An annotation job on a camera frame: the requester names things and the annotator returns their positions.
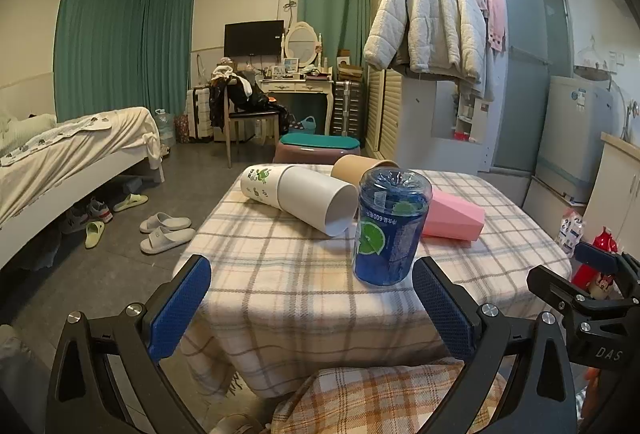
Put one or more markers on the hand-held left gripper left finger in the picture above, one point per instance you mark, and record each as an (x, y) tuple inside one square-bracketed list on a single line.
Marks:
[(181, 306)]

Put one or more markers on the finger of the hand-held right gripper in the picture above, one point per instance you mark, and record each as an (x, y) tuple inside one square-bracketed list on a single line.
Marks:
[(595, 255), (555, 286)]

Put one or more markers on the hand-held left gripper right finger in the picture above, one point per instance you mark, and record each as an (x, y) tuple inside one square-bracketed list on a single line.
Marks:
[(445, 309)]

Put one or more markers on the blue plastic cup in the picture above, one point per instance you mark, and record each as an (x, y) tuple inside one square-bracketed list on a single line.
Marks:
[(390, 234)]

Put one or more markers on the white cup with green print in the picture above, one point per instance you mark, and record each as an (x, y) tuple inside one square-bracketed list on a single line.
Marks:
[(257, 186)]

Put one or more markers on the brown paper cup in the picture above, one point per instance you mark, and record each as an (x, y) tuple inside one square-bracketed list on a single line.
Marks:
[(350, 171)]

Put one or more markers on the plain white paper cup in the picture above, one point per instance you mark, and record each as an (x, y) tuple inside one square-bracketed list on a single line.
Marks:
[(310, 194)]

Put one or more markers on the red cartoon bottle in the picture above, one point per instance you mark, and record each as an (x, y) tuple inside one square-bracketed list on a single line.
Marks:
[(602, 246)]

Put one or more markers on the white milk carton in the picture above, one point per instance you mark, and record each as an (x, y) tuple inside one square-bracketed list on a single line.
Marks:
[(571, 231)]

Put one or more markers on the white cabinet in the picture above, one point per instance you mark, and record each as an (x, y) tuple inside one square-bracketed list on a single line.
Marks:
[(617, 194)]

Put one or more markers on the white slipper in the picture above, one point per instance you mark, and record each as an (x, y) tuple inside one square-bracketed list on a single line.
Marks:
[(165, 222), (167, 241)]

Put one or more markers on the pink box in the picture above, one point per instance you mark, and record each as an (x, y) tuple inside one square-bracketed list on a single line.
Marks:
[(455, 219)]

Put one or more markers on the plaid cushion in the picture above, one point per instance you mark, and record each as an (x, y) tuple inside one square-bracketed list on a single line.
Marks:
[(380, 399)]

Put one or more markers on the yellow-green slipper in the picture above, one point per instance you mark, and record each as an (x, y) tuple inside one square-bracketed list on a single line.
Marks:
[(95, 234), (131, 202)]

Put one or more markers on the white washing machine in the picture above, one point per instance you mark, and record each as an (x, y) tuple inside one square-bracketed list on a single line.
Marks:
[(570, 138)]

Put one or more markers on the checked tablecloth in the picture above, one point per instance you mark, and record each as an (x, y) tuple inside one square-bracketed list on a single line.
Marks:
[(300, 274)]

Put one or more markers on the white and red sneaker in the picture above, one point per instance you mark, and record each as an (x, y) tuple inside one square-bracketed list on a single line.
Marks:
[(101, 211)]

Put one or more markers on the grey sneaker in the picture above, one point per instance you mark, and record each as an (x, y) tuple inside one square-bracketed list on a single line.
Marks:
[(74, 221)]

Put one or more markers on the white bed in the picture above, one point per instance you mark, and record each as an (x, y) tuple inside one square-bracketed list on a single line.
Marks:
[(75, 194)]

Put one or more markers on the grey cloth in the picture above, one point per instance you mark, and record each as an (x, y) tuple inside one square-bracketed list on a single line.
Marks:
[(22, 379)]

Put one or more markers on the patterned bag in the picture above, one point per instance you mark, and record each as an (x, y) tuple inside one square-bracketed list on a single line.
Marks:
[(182, 128)]

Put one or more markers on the large water jug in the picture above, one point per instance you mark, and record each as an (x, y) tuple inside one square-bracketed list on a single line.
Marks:
[(165, 127)]

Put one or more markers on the frosted glass sliding door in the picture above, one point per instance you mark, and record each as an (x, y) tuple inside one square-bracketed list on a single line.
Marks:
[(525, 78)]

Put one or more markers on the beige bed sheet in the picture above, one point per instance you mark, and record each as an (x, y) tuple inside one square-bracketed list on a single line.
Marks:
[(65, 153)]

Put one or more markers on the white suitcase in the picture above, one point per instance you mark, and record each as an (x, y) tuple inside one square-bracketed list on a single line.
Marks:
[(199, 113)]

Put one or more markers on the wooden chair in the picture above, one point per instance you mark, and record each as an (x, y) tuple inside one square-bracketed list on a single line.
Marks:
[(250, 116)]

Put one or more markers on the white wardrobe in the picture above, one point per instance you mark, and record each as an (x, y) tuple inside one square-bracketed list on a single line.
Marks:
[(390, 113)]

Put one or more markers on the purple stool with teal cushion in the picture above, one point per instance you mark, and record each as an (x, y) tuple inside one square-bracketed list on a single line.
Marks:
[(317, 147)]

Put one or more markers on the silver suitcase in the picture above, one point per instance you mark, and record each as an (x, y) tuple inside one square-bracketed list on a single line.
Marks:
[(346, 111)]

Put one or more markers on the pile of clothes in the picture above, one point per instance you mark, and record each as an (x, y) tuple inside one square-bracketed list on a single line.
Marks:
[(235, 88)]

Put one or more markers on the green striped pillow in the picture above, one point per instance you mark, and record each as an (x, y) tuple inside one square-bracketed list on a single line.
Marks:
[(25, 126)]

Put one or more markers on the white dressing table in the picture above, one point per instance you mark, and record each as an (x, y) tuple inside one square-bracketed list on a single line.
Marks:
[(297, 86)]

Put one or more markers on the pink hanging garments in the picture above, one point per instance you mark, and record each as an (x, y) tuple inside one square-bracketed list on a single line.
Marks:
[(495, 21)]

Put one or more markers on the cardboard box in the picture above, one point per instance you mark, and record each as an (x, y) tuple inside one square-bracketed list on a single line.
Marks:
[(348, 66)]

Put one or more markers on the narrow green curtain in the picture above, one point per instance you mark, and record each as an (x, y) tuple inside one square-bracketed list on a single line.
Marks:
[(167, 43)]

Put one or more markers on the wide green curtain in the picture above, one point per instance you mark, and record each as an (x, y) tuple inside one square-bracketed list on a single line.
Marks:
[(97, 48)]

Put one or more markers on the black television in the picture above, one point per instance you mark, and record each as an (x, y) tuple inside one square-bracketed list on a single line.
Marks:
[(253, 38)]

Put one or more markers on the oval white mirror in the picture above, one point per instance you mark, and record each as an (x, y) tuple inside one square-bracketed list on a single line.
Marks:
[(302, 41)]

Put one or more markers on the white puffer jacket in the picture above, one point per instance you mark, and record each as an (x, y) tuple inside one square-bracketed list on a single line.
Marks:
[(425, 13)]

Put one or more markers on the green curtain beside wardrobe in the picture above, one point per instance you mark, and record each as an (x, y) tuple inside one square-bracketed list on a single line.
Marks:
[(335, 8)]

